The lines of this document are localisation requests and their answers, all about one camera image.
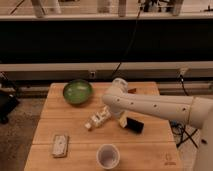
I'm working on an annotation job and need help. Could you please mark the white plastic bottle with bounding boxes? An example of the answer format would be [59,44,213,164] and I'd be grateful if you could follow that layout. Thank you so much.
[84,106,111,131]

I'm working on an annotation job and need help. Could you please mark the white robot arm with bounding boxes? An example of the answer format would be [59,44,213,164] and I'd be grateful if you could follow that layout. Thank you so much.
[102,78,213,171]

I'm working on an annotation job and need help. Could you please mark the green ceramic bowl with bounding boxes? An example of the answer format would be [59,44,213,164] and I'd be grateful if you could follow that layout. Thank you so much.
[63,79,93,105]

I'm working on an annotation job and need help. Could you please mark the black rectangular box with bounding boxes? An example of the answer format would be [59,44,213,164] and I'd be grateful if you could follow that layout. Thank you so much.
[126,118,144,134]

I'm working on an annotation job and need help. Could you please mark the red sausage-shaped object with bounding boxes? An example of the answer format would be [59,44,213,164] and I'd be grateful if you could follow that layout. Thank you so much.
[128,88,137,94]

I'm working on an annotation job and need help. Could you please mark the white paper cup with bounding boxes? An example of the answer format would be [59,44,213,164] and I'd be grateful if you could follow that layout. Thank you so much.
[96,144,120,170]

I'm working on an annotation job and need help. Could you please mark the grey rectangular sponge block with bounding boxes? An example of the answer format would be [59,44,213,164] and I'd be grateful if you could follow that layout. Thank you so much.
[52,135,69,158]

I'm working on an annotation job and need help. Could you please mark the dark object at left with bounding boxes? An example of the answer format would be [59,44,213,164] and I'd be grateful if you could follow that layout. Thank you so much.
[0,72,19,124]

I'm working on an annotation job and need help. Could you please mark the black floor cables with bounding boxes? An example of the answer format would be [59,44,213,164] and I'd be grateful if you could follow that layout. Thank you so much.
[169,73,208,149]

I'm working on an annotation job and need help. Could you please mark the black hanging cable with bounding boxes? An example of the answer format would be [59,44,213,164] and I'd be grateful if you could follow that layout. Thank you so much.
[110,2,143,79]

